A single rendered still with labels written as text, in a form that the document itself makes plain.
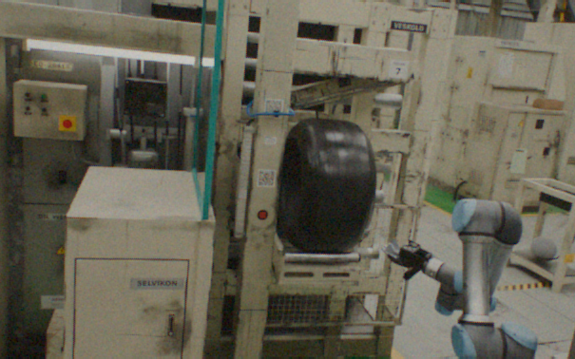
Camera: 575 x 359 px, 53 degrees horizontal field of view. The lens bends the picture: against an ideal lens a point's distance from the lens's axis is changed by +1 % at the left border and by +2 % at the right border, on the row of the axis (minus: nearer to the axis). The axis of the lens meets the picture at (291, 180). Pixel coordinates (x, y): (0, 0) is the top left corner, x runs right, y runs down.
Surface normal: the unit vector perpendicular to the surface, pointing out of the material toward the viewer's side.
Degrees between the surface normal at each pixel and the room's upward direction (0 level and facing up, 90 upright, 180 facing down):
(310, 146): 55
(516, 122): 90
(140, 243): 90
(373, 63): 90
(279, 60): 90
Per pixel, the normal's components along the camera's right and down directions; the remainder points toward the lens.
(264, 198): 0.22, 0.27
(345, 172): 0.24, -0.18
